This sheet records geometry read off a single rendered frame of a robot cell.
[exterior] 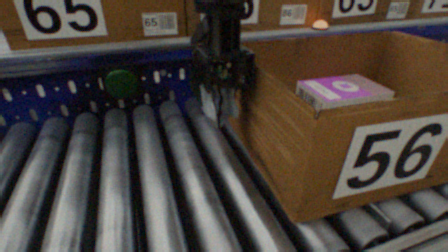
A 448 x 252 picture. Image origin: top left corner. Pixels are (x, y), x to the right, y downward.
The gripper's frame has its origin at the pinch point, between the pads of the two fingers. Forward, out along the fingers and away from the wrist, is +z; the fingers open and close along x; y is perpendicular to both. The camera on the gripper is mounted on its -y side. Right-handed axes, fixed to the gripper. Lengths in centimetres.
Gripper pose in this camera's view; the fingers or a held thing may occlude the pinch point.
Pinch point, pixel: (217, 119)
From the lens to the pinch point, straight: 48.2
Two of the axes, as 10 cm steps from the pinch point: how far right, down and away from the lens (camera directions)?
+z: 0.0, 8.6, 5.2
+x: 9.4, -1.7, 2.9
